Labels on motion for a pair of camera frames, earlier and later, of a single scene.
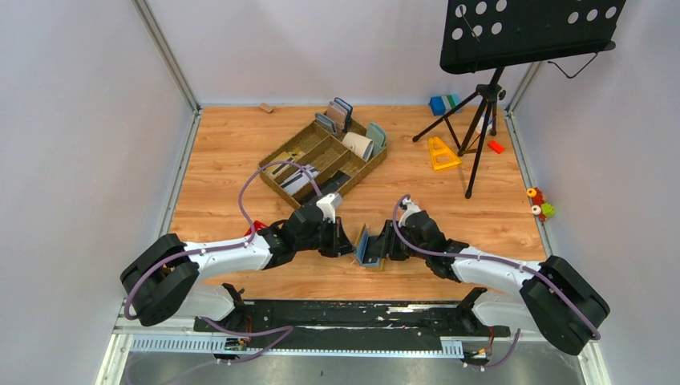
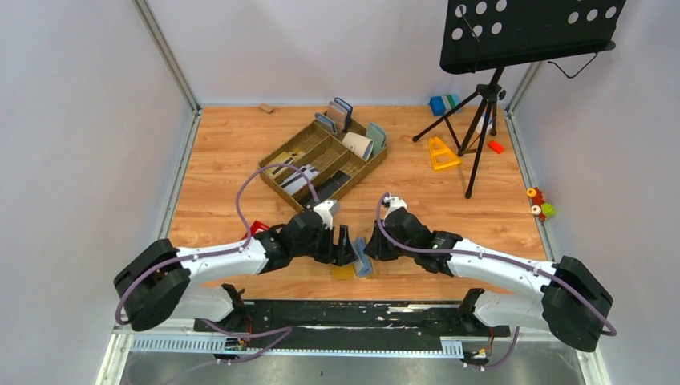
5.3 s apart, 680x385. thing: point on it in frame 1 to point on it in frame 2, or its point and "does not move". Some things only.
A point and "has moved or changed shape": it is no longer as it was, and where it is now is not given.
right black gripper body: [394, 249] does not move
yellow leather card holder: [367, 250] has moved or changed shape
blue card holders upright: [337, 118] does not move
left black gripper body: [327, 240] does not move
